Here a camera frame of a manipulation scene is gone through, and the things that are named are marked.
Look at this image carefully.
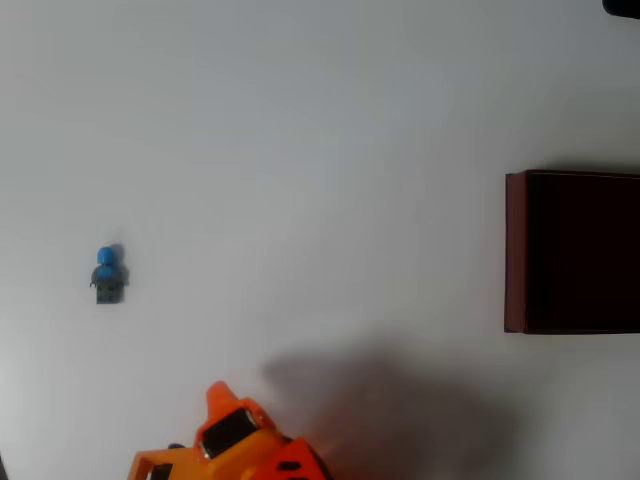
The blue-headed toy minifigure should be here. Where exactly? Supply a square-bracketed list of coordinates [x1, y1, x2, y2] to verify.
[89, 244, 131, 306]

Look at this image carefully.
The dark red open box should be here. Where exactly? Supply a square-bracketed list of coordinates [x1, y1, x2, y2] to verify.
[503, 169, 640, 336]

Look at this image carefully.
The black object at picture corner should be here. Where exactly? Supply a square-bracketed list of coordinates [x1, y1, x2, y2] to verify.
[601, 0, 640, 21]

